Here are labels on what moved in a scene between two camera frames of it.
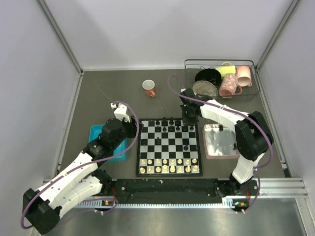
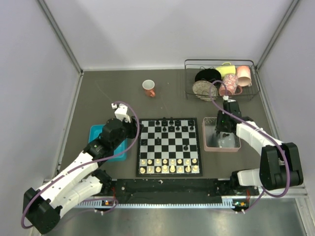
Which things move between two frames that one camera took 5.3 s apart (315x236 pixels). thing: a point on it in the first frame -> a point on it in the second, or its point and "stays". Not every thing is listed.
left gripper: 133,130 stays
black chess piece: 171,121 stays
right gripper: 186,121 -> 219,127
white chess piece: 188,169 stays
